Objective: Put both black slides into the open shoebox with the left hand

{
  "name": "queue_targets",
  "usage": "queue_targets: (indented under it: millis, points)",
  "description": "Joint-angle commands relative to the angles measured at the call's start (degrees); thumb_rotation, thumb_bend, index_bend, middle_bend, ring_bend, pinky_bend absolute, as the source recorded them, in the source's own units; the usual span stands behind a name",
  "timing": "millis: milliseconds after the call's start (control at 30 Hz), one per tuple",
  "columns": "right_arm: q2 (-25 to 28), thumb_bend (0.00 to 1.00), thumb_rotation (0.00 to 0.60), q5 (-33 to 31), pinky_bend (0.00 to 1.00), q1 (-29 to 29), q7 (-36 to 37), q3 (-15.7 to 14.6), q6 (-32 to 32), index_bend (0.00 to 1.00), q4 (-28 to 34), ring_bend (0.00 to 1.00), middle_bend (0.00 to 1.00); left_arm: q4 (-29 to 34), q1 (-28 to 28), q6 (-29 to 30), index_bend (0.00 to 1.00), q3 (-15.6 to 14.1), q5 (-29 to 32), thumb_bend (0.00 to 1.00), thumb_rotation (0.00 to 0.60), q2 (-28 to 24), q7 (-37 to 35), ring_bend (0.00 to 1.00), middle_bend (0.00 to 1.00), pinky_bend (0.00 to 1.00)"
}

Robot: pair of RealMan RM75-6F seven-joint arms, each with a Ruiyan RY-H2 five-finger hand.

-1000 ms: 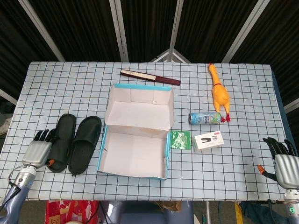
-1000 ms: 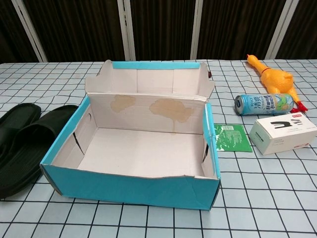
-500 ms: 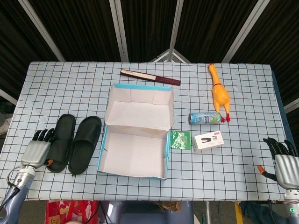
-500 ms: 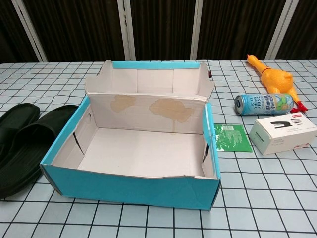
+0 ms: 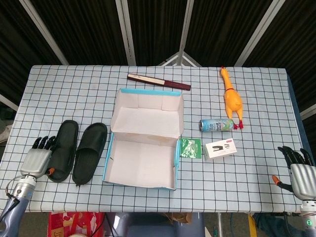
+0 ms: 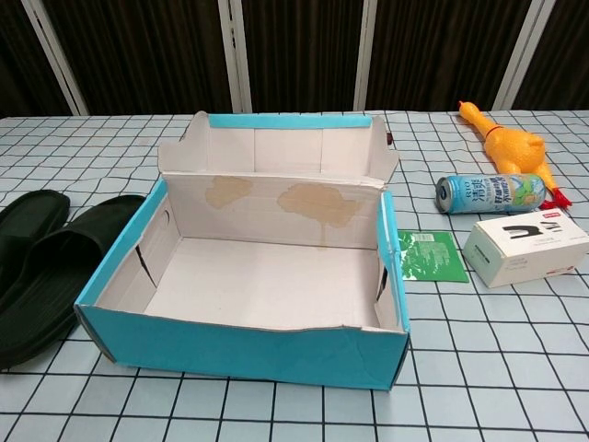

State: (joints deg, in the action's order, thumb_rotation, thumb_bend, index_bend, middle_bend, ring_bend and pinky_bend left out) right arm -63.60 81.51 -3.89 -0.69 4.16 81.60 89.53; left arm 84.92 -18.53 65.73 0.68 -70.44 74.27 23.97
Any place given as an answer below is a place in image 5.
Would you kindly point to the light blue shoe box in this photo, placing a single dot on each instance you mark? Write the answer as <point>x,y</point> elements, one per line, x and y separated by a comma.
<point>143,163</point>

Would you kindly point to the blue green drink can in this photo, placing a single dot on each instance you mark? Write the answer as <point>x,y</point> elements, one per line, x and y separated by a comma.
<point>217,125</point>

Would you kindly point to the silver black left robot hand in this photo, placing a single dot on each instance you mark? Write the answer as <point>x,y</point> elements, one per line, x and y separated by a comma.
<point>34,160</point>

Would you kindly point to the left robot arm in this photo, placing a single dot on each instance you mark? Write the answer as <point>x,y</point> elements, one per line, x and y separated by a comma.
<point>14,202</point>

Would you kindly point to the white metal frame rail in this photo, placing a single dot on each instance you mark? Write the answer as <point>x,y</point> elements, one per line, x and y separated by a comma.
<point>8,101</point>
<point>308,111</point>

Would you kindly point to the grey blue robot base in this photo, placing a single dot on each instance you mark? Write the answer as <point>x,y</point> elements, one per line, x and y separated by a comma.
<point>148,227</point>

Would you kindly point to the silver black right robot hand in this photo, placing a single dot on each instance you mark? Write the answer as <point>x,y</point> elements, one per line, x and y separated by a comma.
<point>303,180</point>

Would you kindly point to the black rubber slipper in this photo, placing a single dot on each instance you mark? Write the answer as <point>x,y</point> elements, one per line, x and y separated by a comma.
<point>91,138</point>
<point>65,133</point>

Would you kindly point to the yellow rubber chicken toy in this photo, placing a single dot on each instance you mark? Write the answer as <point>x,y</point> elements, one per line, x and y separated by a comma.
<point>233,98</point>

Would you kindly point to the blue checkered tablecloth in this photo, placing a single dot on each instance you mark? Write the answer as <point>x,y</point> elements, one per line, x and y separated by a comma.
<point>74,98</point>

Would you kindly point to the green foil packet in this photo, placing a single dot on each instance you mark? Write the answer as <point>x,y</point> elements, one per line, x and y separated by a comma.
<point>190,148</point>

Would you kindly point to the brown paper bag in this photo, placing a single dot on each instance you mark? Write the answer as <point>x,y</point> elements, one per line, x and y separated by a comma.
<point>181,217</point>

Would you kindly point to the small white product box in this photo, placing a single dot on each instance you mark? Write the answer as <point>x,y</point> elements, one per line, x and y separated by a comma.
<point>219,150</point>

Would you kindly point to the grey metal table leg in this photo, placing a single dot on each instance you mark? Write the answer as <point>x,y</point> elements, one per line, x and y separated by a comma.
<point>219,222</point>

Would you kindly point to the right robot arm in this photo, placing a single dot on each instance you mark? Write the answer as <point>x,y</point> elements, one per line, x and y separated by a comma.
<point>308,217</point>

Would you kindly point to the white triangular frame brace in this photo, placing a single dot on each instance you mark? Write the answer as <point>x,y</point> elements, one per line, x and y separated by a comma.
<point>192,60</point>

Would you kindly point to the white metal frame post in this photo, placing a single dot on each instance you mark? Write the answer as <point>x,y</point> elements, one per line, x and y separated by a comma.
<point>184,27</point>
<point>259,32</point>
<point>43,32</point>
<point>127,37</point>

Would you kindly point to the black curtain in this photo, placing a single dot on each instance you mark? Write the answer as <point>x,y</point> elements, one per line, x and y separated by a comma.
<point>93,32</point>

